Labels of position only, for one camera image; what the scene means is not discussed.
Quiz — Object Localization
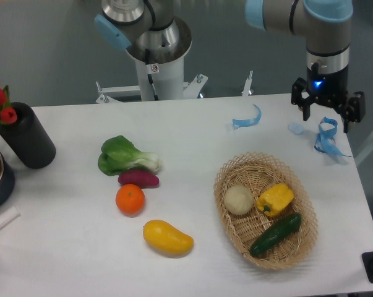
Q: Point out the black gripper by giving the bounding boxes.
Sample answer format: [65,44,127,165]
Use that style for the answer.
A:
[291,66,366,133]

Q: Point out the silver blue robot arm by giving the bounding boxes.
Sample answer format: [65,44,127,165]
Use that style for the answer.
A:
[245,0,366,132]

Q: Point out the woven wicker basket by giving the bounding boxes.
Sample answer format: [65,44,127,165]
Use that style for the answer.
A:
[214,152,318,270]

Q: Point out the yellow bell pepper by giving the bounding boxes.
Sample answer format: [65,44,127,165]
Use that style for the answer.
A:
[255,183,294,217]

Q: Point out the translucent bottle cap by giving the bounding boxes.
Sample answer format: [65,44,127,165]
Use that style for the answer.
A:
[288,123,305,136]

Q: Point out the blue knotted ribbon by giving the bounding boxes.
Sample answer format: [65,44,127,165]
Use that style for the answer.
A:
[314,117,352,158]

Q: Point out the blue ribbon strip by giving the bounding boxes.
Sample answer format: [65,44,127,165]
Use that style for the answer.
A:
[232,104,262,129]

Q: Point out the green cucumber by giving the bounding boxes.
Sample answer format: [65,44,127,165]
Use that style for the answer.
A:
[249,212,302,257]

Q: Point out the purple sweet potato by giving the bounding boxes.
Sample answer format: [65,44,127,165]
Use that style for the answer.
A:
[118,169,160,188]

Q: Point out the yellow mango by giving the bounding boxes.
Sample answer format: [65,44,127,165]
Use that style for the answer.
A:
[143,220,194,256]

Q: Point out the green bok choy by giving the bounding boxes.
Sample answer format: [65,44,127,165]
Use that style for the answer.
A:
[98,136,161,176]

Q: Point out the orange fruit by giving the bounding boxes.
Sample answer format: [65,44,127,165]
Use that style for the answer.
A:
[115,184,145,215]

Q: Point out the black cylindrical vase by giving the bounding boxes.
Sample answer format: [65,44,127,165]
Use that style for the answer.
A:
[0,102,56,169]

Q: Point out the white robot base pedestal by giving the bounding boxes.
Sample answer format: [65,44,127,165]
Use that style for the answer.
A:
[94,1,208,101]

